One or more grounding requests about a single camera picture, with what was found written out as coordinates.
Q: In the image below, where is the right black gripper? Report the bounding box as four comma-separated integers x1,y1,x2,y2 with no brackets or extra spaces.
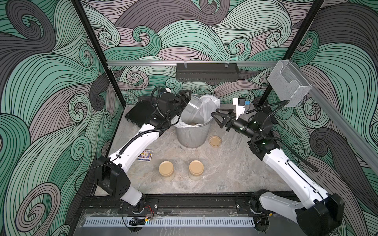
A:
213,109,258,142

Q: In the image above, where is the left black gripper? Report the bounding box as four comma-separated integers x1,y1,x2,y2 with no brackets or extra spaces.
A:
165,90,189,124

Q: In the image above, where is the clear plastic rice jar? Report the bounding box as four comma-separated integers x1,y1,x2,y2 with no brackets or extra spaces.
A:
181,94,203,124

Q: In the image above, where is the beige jar lid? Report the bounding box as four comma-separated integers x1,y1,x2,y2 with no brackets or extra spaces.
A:
208,135,222,147

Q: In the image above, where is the jar with beige lid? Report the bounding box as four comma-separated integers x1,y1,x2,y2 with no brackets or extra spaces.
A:
158,161,175,181
189,160,204,181

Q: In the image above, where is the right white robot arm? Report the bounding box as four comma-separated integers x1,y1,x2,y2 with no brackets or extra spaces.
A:
211,109,345,236

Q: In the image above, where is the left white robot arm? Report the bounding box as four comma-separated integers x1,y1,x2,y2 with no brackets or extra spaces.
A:
95,88,192,209

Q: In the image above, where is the white plastic bin liner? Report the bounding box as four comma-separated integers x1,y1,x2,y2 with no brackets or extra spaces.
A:
173,94,221,125

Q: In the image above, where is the silver mesh waste bin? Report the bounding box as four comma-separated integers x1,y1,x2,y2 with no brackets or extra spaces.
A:
174,118,214,148

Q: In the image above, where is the black flat case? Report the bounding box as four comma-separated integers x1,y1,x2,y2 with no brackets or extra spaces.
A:
125,100,158,128

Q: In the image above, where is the small colourful card box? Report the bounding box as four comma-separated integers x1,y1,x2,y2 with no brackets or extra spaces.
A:
136,149,153,162

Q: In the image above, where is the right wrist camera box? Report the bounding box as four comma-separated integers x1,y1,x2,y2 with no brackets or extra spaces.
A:
232,97,251,120

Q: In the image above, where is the black perforated wall shelf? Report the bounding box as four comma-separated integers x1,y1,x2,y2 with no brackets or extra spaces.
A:
176,63,240,85

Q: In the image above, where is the black corrugated right cable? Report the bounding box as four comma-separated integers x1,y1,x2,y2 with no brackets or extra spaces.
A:
245,99,319,172

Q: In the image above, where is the black corrugated cable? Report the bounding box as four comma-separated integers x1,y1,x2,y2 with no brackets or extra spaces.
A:
73,87,172,198
245,99,319,172

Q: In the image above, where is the clear acrylic wall holder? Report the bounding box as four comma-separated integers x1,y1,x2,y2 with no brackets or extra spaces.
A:
268,60,313,108

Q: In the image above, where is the black corrugated left cable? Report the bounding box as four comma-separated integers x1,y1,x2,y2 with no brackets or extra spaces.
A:
73,87,172,198

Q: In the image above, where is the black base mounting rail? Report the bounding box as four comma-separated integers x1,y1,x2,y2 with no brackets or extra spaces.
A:
79,192,263,215

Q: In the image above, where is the white slotted cable duct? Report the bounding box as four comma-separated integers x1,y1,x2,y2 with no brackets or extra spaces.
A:
83,216,255,228

